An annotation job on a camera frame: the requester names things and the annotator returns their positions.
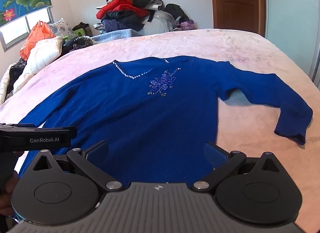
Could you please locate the white quilted puffer jacket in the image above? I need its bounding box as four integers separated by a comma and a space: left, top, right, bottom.
13, 37, 63, 94

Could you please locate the purple plastic bag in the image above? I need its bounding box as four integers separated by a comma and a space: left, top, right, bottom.
180, 20, 196, 31

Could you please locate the green plastic stool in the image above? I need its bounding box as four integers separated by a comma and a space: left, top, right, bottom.
73, 28, 86, 37

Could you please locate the light blue knitted blanket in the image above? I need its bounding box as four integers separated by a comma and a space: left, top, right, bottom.
91, 29, 142, 44

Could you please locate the pink floral bed sheet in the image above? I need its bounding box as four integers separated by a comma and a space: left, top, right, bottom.
1, 29, 319, 232

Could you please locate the red garment on pile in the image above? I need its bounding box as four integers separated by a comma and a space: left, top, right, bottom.
96, 0, 149, 20

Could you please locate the floral white pillow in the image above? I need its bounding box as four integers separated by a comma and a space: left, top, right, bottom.
49, 18, 75, 38

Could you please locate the orange plastic bag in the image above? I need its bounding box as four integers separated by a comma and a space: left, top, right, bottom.
20, 21, 56, 62

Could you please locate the person's left hand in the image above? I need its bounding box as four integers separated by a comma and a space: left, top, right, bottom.
0, 171, 20, 216

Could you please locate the blue beaded knit sweater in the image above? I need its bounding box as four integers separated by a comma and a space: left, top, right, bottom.
22, 56, 313, 184

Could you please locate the dark clothes pile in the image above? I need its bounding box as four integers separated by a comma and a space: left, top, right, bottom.
94, 0, 164, 33

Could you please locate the light grey bundled bedding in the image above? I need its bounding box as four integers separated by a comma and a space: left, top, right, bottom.
139, 10, 177, 35

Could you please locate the brown wooden door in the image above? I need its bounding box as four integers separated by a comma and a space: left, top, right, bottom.
213, 0, 266, 37

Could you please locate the leopard print garment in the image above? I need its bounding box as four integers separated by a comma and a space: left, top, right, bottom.
62, 36, 93, 54

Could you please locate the white script print quilt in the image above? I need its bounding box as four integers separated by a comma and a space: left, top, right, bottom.
0, 63, 14, 105

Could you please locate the pale blue sliding wardrobe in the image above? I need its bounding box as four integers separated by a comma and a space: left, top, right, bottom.
266, 0, 319, 87

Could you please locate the black bag by wall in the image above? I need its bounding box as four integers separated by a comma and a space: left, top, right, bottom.
164, 3, 189, 24

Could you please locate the window with grey frame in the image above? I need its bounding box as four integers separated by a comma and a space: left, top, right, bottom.
1, 7, 53, 52

